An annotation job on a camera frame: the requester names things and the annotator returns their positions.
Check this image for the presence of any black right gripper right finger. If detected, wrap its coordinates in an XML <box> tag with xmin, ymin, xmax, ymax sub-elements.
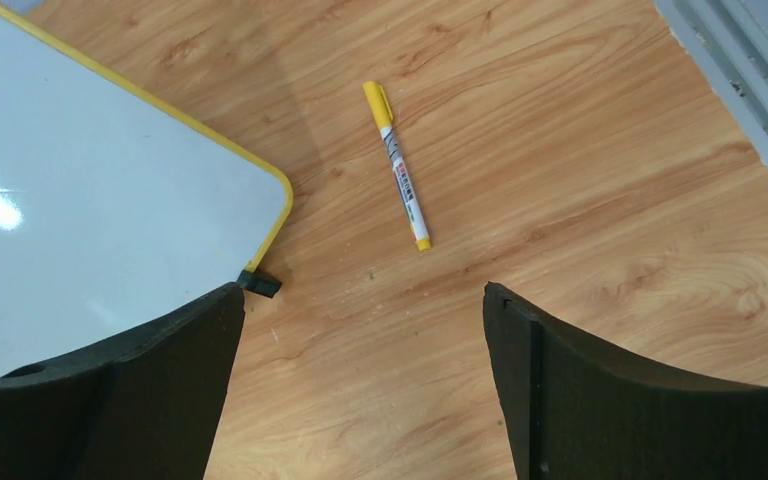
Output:
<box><xmin>483</xmin><ymin>283</ymin><xmax>768</xmax><ymax>479</ymax></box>

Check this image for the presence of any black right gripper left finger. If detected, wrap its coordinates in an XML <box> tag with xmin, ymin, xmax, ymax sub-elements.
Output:
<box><xmin>0</xmin><ymin>283</ymin><xmax>245</xmax><ymax>479</ymax></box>

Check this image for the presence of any yellow framed whiteboard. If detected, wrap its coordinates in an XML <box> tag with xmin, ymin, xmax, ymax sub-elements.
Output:
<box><xmin>0</xmin><ymin>4</ymin><xmax>293</xmax><ymax>377</ymax></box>

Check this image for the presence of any yellow marker cap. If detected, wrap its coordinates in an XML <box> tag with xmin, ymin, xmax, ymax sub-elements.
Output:
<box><xmin>363</xmin><ymin>81</ymin><xmax>394</xmax><ymax>130</ymax></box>

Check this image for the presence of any black whiteboard foot clip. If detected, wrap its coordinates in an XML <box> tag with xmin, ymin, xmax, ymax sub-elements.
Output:
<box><xmin>236</xmin><ymin>270</ymin><xmax>282</xmax><ymax>298</ymax></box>

